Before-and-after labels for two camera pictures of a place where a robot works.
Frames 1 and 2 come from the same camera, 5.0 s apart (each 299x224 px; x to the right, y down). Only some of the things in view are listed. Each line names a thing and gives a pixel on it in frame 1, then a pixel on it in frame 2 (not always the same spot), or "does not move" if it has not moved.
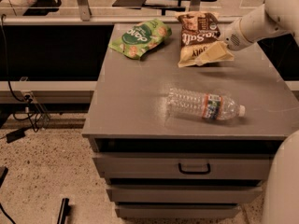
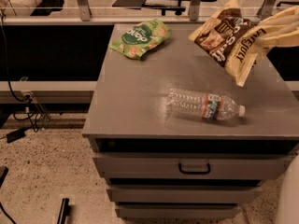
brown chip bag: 198,31 → 232,41
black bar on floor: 64,211 does not move
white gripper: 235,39 → 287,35
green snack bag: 137,38 does not move
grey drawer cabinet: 159,165 does not move
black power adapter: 15,135 does not move
